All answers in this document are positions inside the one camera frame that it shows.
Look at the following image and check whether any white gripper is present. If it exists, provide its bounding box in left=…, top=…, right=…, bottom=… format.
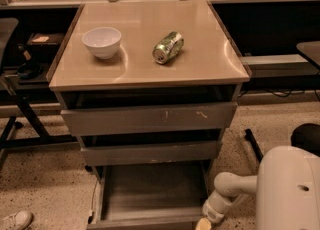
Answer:
left=195, top=190, right=247, bottom=230

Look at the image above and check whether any grey bottom drawer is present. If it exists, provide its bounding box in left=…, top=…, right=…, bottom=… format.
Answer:
left=86, top=162, right=207, bottom=230

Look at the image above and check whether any grey drawer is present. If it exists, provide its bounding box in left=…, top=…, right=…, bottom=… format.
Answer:
left=81, top=140, right=221, bottom=166
left=61, top=102, right=237, bottom=136
left=86, top=162, right=207, bottom=230

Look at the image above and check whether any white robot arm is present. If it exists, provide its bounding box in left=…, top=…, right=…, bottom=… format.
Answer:
left=195, top=146, right=320, bottom=230

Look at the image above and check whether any grey middle drawer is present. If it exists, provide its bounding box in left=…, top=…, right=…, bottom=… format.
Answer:
left=81, top=140, right=221, bottom=166

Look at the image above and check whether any grey drawer cabinet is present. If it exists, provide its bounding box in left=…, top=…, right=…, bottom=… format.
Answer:
left=45, top=0, right=252, bottom=182

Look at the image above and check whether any grey top drawer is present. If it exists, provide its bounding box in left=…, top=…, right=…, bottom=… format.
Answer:
left=61, top=102, right=237, bottom=136

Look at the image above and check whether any black table leg bar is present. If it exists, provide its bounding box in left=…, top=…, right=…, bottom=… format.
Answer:
left=245, top=129, right=263, bottom=162

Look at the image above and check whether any green soda can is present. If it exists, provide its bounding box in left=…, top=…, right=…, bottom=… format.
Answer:
left=152, top=31, right=184, bottom=64

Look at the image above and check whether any white sneaker left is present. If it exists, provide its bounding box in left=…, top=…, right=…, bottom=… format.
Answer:
left=0, top=211, right=33, bottom=230

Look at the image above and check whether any white ceramic bowl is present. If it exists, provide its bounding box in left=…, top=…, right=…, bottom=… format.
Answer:
left=82, top=27, right=122, bottom=59

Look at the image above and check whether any black round object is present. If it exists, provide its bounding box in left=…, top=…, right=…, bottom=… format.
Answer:
left=17, top=63, right=42, bottom=80

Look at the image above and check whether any black box with label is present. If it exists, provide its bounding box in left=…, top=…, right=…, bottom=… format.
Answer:
left=27, top=33, right=64, bottom=53

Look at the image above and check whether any white cable on floor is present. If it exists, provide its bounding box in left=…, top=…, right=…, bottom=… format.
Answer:
left=87, top=183, right=98, bottom=225

